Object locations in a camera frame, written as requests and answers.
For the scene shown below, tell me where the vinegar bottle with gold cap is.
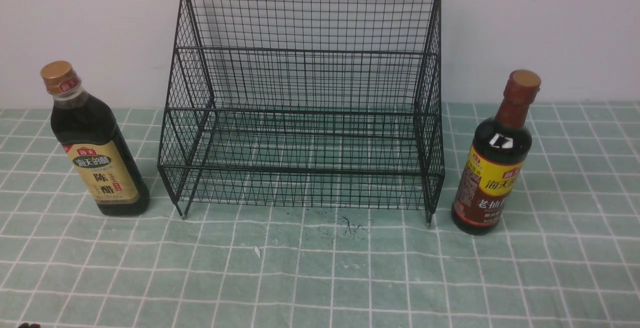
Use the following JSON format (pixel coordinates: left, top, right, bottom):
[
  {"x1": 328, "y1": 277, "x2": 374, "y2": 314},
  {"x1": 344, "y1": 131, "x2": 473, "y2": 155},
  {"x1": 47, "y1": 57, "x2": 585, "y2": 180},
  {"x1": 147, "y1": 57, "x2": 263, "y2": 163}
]
[{"x1": 39, "y1": 60, "x2": 150, "y2": 217}]

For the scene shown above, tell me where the soy sauce bottle red cap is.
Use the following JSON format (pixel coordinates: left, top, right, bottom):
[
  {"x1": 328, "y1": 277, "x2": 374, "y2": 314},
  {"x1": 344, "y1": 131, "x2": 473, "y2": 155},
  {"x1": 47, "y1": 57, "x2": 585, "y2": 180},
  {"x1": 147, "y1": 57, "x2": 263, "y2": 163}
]
[{"x1": 451, "y1": 69, "x2": 542, "y2": 236}]

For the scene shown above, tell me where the black wire mesh rack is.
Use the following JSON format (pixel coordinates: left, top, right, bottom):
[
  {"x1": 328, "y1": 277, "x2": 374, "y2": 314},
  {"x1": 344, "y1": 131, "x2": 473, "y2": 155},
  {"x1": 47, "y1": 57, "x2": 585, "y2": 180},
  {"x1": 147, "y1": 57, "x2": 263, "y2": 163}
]
[{"x1": 157, "y1": 0, "x2": 445, "y2": 225}]

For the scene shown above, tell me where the green checkered tablecloth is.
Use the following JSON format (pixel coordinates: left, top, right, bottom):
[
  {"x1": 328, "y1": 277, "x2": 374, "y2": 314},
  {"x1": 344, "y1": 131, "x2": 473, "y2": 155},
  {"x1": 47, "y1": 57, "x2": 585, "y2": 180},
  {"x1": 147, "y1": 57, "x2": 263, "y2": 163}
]
[{"x1": 0, "y1": 102, "x2": 639, "y2": 328}]

